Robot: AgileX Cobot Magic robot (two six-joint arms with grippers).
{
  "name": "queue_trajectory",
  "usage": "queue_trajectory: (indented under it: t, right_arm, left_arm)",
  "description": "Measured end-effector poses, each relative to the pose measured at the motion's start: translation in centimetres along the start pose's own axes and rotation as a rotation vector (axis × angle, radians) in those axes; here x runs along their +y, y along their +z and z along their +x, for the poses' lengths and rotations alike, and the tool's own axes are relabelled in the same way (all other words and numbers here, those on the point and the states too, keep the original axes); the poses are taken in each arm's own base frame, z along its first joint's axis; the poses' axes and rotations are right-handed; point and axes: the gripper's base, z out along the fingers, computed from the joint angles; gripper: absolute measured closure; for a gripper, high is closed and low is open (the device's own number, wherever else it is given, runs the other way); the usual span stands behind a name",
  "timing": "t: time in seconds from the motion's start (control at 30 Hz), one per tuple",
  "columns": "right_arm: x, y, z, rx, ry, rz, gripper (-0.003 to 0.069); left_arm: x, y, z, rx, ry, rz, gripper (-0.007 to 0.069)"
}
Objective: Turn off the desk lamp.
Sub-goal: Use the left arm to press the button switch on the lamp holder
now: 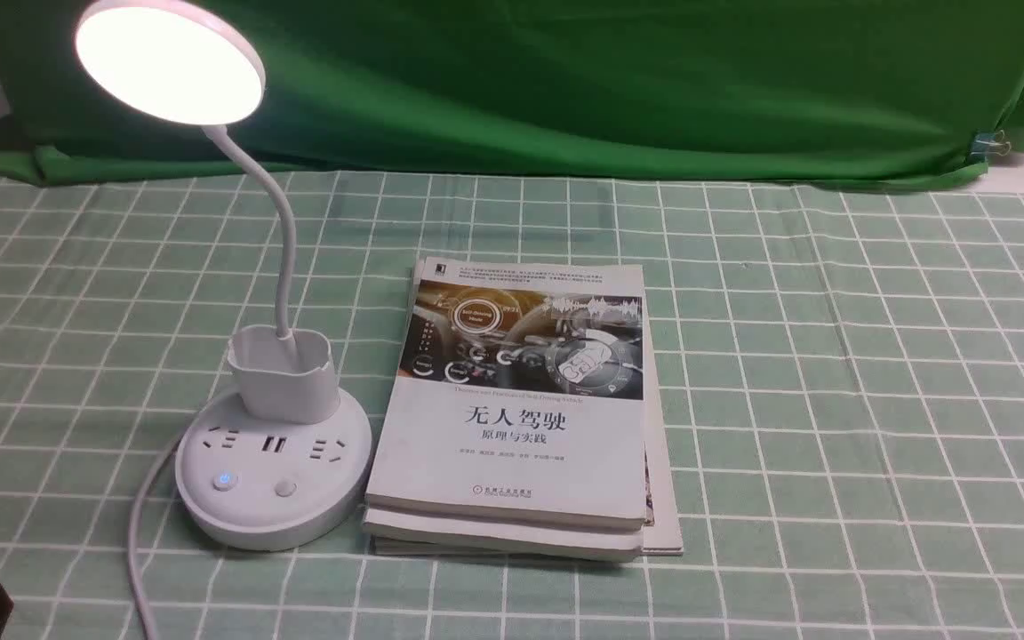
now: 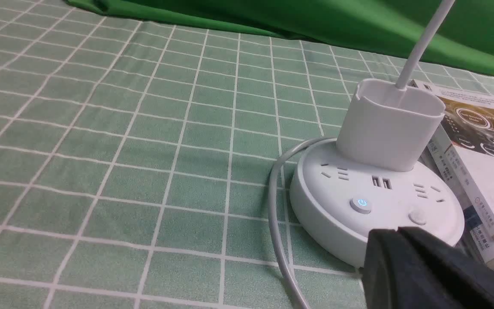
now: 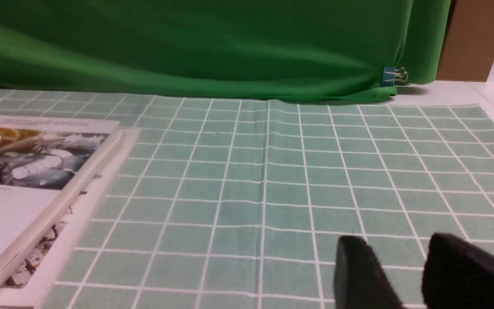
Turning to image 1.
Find white desk lamp with sockets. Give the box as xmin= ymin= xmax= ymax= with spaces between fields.
xmin=74 ymin=1 xmax=372 ymax=551

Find middle white book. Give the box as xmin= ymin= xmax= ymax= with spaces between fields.
xmin=362 ymin=508 xmax=649 ymax=563

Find top white self-driving book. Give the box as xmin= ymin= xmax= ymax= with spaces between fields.
xmin=366 ymin=258 xmax=646 ymax=530

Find bottom thin book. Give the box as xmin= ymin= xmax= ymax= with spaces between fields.
xmin=373 ymin=356 xmax=684 ymax=558

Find green backdrop cloth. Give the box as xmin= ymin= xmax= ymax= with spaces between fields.
xmin=0 ymin=0 xmax=1024 ymax=194

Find green checkered tablecloth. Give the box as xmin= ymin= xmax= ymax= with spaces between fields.
xmin=0 ymin=172 xmax=1024 ymax=639

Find blue binder clip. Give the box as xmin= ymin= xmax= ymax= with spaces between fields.
xmin=968 ymin=130 xmax=1012 ymax=163

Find white lamp power cable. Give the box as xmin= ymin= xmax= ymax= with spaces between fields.
xmin=127 ymin=433 xmax=186 ymax=640

